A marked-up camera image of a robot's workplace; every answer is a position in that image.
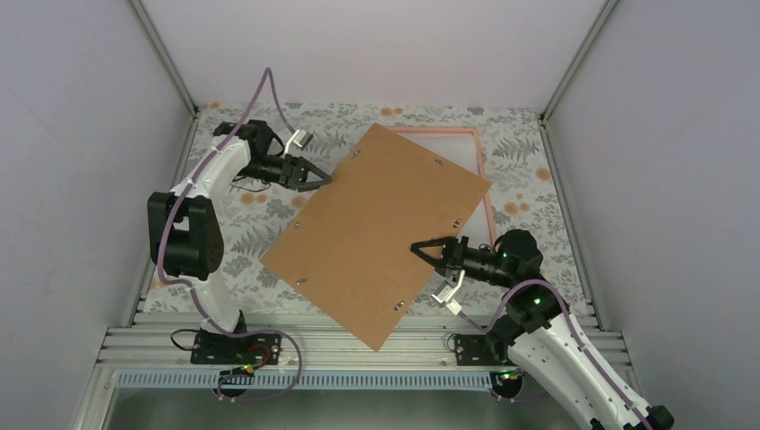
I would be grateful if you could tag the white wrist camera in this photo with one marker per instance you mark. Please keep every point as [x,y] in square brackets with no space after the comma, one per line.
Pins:
[445,293]
[299,139]

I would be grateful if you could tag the pink wooden picture frame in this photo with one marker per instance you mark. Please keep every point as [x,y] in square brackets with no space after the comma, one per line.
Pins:
[482,170]

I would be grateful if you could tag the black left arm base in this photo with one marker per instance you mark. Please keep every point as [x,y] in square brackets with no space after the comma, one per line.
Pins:
[216,349]

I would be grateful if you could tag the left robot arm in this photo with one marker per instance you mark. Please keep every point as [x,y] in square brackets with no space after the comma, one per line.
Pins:
[186,243]

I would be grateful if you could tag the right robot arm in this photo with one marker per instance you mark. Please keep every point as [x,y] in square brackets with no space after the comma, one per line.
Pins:
[534,329]

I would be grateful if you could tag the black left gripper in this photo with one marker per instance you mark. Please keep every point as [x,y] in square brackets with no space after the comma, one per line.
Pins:
[294,173]

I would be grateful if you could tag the aluminium rail platform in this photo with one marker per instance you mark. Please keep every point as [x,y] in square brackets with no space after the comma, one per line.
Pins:
[309,342]

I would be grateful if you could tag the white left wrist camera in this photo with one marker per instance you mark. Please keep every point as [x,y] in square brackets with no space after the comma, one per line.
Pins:
[299,139]

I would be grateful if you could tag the grey slotted cable duct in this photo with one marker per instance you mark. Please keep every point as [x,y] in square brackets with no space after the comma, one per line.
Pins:
[447,380]

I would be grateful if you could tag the brown cardboard backing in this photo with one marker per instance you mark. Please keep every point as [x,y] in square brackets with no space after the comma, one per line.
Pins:
[348,249]

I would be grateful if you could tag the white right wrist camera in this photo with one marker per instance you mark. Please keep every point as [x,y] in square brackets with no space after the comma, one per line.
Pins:
[445,293]

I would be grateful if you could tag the floral patterned table cloth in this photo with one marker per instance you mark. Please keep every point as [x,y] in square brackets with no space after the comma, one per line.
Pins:
[522,194]

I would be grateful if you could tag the sunset landscape photo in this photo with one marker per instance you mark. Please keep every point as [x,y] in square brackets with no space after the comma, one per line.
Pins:
[461,149]

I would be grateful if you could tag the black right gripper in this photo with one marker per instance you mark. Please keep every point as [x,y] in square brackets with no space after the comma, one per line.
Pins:
[452,255]

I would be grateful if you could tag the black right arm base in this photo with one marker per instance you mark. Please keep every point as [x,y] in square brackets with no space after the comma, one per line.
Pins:
[478,350]

